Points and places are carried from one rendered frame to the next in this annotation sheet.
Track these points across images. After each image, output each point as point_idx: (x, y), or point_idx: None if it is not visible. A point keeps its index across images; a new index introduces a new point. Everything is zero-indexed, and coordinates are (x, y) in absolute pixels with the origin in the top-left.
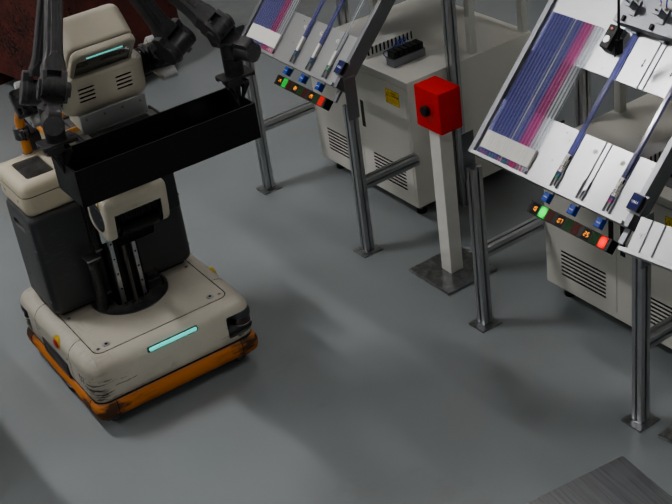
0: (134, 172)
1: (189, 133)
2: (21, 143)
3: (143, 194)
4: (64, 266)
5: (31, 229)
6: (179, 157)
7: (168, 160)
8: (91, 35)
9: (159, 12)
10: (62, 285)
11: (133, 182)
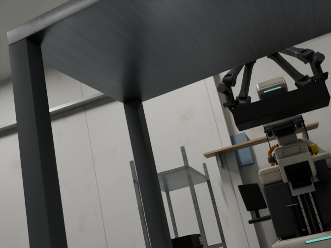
0: (260, 110)
1: (287, 94)
2: (270, 164)
3: (298, 156)
4: (279, 211)
5: (263, 191)
6: (283, 105)
7: (277, 106)
8: (267, 84)
9: (295, 71)
10: (279, 221)
11: (259, 115)
